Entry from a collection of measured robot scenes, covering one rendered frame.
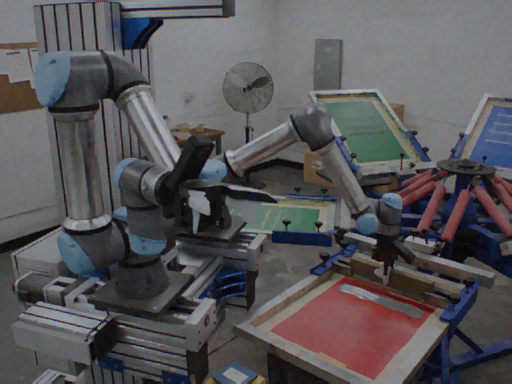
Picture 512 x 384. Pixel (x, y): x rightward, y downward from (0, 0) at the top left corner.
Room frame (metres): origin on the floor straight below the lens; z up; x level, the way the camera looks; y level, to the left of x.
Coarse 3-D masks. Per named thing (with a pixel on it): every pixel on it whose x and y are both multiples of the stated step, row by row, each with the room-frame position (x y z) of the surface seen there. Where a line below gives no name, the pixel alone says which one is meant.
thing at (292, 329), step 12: (336, 288) 1.70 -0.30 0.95; (372, 288) 1.70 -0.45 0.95; (312, 300) 1.61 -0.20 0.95; (324, 300) 1.61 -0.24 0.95; (348, 300) 1.61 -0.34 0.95; (360, 300) 1.61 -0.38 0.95; (300, 312) 1.52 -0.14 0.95; (312, 312) 1.53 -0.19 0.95; (288, 324) 1.45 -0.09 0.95; (300, 324) 1.45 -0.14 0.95; (288, 336) 1.37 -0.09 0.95; (300, 336) 1.37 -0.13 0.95; (312, 336) 1.37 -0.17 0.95; (324, 336) 1.37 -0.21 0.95; (312, 348) 1.31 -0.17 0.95
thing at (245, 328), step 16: (368, 256) 1.93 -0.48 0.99; (416, 272) 1.77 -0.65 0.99; (304, 288) 1.66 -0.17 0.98; (448, 288) 1.66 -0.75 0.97; (272, 304) 1.52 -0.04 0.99; (240, 320) 1.42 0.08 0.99; (256, 320) 1.43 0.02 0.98; (240, 336) 1.37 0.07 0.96; (256, 336) 1.33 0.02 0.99; (272, 336) 1.32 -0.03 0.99; (432, 336) 1.31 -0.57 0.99; (272, 352) 1.28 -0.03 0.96; (288, 352) 1.24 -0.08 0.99; (304, 352) 1.24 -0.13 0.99; (416, 352) 1.23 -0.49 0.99; (304, 368) 1.20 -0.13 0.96; (320, 368) 1.16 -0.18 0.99; (336, 368) 1.16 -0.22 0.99; (400, 368) 1.15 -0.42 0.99; (416, 368) 1.17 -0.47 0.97
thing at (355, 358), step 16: (416, 304) 1.57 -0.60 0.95; (400, 320) 1.46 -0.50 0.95; (416, 320) 1.46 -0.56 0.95; (400, 336) 1.37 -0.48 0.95; (336, 352) 1.28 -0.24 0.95; (352, 352) 1.28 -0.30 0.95; (368, 352) 1.28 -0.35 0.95; (384, 352) 1.28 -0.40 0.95; (352, 368) 1.20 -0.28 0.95; (368, 368) 1.20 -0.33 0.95
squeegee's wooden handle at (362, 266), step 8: (352, 256) 1.78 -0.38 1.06; (352, 264) 1.76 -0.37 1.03; (360, 264) 1.74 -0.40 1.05; (368, 264) 1.72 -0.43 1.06; (376, 264) 1.71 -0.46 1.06; (352, 272) 1.76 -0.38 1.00; (360, 272) 1.74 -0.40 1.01; (368, 272) 1.71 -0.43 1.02; (392, 272) 1.65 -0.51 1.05; (400, 272) 1.64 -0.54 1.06; (376, 280) 1.69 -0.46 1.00; (392, 280) 1.65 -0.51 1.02; (400, 280) 1.62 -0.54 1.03; (408, 280) 1.60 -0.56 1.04; (416, 280) 1.58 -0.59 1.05; (424, 280) 1.57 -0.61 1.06; (400, 288) 1.62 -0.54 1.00; (408, 288) 1.60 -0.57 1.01; (416, 288) 1.58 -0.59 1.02; (424, 288) 1.56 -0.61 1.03; (432, 288) 1.55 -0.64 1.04
